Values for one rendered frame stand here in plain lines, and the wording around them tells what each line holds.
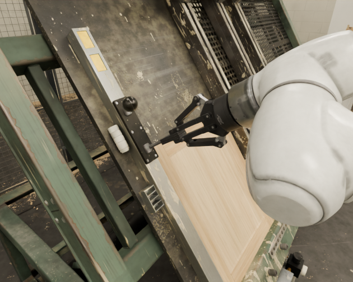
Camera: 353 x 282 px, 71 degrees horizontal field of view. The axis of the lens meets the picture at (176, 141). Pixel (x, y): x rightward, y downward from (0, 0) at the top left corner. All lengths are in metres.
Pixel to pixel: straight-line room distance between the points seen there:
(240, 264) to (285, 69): 0.76
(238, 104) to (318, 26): 5.87
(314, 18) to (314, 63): 5.93
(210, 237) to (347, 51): 0.67
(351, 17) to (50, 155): 4.53
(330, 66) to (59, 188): 0.53
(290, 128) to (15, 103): 0.53
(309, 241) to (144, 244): 1.88
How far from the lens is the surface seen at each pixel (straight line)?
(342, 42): 0.41
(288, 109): 0.31
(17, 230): 1.47
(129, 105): 0.60
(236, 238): 1.00
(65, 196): 0.59
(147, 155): 0.71
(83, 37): 0.78
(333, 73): 0.40
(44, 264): 1.27
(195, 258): 0.81
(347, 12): 4.76
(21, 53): 0.78
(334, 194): 0.28
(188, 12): 1.13
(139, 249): 0.77
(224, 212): 0.96
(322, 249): 2.48
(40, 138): 0.60
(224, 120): 0.49
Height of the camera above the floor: 1.74
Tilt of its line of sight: 29 degrees down
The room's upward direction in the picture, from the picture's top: straight up
